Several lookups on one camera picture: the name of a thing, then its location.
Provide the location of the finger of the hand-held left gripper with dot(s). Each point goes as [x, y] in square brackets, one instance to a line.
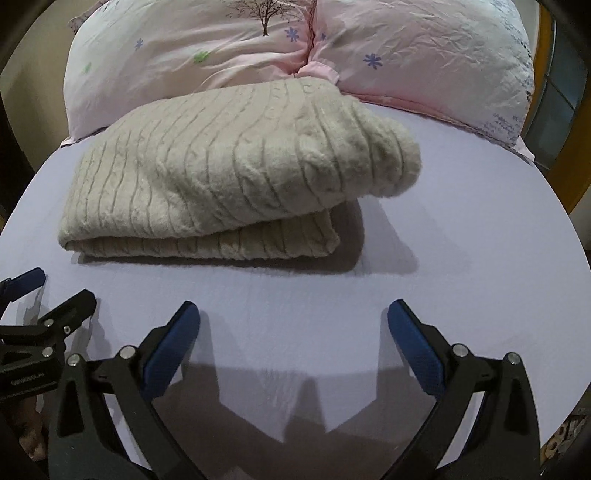
[28, 278]
[74, 307]

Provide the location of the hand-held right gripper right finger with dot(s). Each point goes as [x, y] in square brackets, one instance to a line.
[414, 351]

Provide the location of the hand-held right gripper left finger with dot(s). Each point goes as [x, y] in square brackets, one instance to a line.
[171, 347]

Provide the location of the person's left hand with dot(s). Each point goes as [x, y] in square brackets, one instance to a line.
[33, 431]

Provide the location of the lavender bed sheet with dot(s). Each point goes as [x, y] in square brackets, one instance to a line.
[438, 258]

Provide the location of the patterned cloth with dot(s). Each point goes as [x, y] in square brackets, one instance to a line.
[561, 438]

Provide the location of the beige fluffy folded blanket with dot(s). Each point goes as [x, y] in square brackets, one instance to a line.
[221, 170]

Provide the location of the pink pillow with tree print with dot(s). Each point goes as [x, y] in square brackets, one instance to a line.
[184, 50]

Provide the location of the pink pillow with blue flowers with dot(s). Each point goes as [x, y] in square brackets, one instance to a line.
[415, 55]

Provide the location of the yellow wooden bed frame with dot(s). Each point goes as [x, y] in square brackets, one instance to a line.
[565, 152]

